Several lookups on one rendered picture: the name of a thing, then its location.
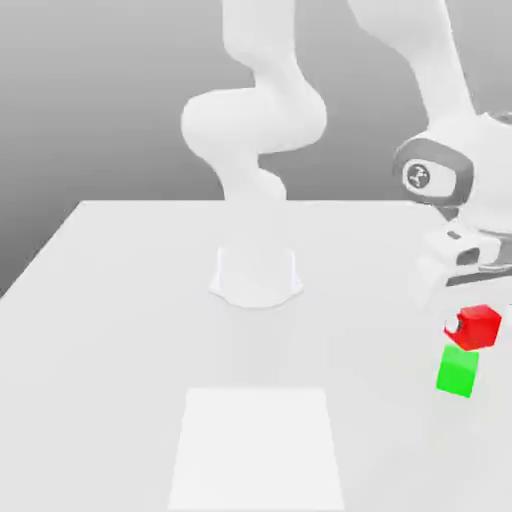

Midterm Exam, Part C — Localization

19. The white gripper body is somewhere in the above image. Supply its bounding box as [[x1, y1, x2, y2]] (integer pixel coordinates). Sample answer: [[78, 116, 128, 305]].
[[415, 256, 512, 314]]

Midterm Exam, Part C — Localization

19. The small red cube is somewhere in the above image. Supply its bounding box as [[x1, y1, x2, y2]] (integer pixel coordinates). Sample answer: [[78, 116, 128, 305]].
[[442, 304, 503, 353]]

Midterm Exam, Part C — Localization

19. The small green cube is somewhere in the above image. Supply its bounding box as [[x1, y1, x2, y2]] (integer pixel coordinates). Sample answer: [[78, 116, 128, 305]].
[[435, 344, 480, 400]]

